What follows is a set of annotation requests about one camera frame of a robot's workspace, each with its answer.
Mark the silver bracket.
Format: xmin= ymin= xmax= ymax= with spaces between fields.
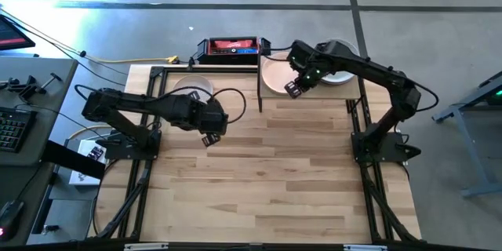
xmin=124 ymin=242 xmax=170 ymax=251
xmin=344 ymin=244 xmax=389 ymax=251

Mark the black keyboard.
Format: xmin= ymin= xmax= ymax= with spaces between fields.
xmin=0 ymin=106 xmax=38 ymax=154

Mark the light blue plate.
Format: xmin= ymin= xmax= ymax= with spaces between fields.
xmin=316 ymin=38 xmax=360 ymax=86

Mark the grey desk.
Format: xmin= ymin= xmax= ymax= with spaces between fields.
xmin=0 ymin=56 xmax=79 ymax=246

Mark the grey metal stand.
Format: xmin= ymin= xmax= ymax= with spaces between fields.
xmin=431 ymin=71 xmax=502 ymax=198

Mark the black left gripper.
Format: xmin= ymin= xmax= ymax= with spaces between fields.
xmin=184 ymin=100 xmax=229 ymax=148

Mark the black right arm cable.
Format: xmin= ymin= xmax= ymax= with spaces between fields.
xmin=407 ymin=80 xmax=441 ymax=113

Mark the small orange plate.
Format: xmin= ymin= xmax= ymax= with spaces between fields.
xmin=173 ymin=74 xmax=215 ymax=104

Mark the black screen with red stripe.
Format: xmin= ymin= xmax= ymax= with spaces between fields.
xmin=0 ymin=14 xmax=36 ymax=52

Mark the black table frame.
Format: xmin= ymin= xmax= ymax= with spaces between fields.
xmin=88 ymin=65 xmax=423 ymax=244

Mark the black flat bar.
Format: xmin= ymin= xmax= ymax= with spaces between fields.
xmin=40 ymin=140 xmax=107 ymax=180

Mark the black computer mouse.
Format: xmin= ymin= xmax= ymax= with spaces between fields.
xmin=0 ymin=199 xmax=26 ymax=242

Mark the red and black power station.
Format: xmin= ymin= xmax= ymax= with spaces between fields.
xmin=196 ymin=36 xmax=272 ymax=66

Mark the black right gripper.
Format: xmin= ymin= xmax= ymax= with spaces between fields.
xmin=285 ymin=39 xmax=329 ymax=100

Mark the white box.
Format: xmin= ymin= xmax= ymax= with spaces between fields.
xmin=69 ymin=139 xmax=107 ymax=187

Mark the black clamp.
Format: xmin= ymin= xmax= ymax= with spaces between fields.
xmin=0 ymin=72 xmax=63 ymax=101

